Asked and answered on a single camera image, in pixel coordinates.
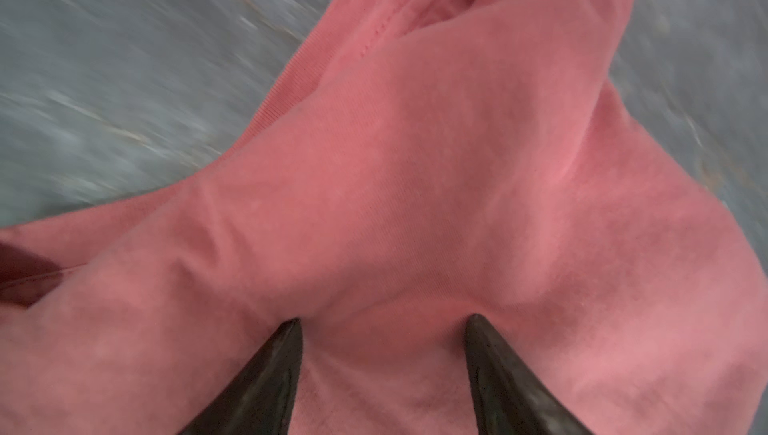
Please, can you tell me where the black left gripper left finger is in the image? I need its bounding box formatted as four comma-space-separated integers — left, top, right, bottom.
180, 318, 303, 435

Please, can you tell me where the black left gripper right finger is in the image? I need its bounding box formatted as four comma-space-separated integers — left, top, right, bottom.
464, 314, 592, 435

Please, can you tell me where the pink t shirt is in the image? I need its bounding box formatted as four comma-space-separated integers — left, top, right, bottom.
1, 0, 767, 434

